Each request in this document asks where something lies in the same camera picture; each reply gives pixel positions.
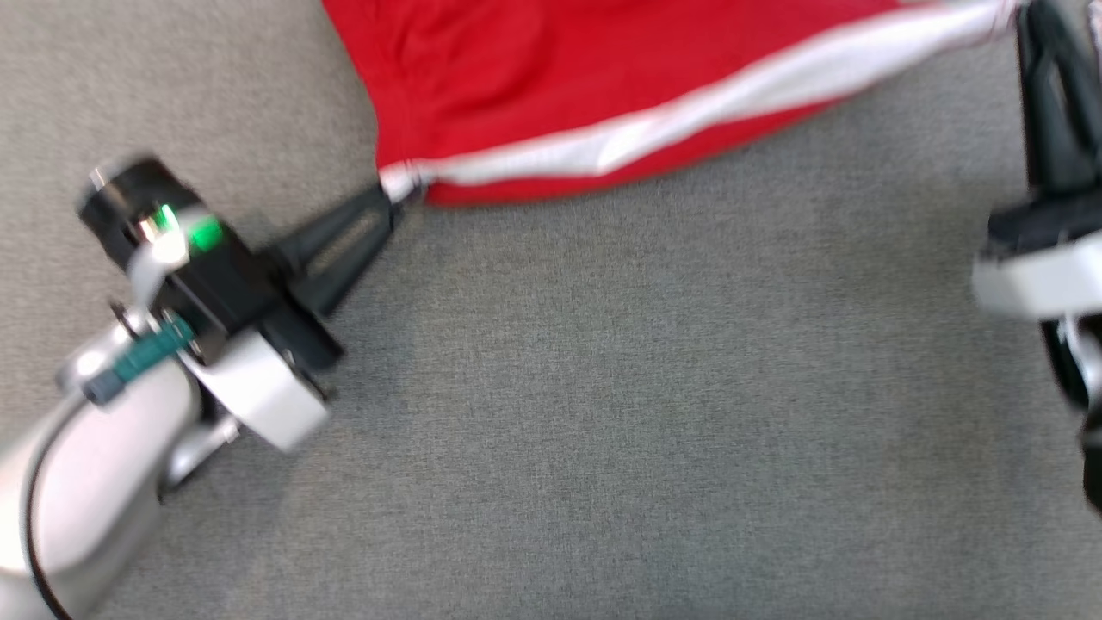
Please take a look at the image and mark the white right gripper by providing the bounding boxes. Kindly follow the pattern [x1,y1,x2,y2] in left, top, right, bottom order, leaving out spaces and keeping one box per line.
[973,0,1102,321]

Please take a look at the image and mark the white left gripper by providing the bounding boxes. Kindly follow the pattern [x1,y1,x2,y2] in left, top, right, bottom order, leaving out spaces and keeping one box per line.
[185,185,406,455]

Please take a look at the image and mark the red shorts with white trim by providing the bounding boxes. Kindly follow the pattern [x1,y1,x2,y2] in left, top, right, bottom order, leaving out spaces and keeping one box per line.
[320,0,1025,208]

